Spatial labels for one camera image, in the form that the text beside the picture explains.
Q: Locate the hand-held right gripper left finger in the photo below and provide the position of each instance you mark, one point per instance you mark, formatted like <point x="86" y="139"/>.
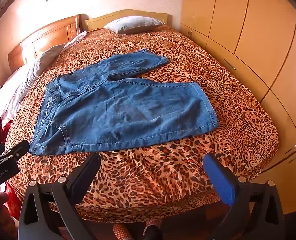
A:
<point x="84" y="177"/>

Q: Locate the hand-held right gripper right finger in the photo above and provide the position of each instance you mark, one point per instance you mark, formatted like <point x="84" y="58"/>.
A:
<point x="220" y="180"/>

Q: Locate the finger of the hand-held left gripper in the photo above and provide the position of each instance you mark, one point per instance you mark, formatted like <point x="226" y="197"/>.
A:
<point x="20" y="148"/>

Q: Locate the blue denim pants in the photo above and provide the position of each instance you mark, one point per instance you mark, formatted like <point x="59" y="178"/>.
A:
<point x="125" y="110"/>

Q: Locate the red cloth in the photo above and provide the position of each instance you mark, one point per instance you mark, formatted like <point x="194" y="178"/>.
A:
<point x="6" y="132"/>

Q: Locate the white bed sheet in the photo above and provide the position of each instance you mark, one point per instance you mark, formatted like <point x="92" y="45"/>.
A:
<point x="7" y="97"/>

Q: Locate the leopard print bed sheet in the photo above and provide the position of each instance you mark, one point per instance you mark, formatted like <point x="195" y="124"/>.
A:
<point x="163" y="175"/>

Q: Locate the red patterned slipper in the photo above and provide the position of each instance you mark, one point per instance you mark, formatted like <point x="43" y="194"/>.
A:
<point x="120" y="232"/>

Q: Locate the black slipper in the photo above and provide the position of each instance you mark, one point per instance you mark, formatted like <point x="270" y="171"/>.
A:
<point x="152" y="232"/>

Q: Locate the grey quilt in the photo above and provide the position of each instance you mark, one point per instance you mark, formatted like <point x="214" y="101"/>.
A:
<point x="42" y="62"/>

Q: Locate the reddish wooden headboard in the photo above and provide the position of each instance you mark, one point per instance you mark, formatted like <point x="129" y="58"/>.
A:
<point x="50" y="35"/>

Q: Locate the light wooden wardrobe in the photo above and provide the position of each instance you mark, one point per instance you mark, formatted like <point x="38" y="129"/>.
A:
<point x="263" y="30"/>

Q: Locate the grey pillow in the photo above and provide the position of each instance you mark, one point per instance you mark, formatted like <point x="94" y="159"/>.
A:
<point x="135" y="25"/>

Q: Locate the light wooden headboard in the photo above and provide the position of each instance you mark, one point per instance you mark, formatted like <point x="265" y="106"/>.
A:
<point x="128" y="13"/>

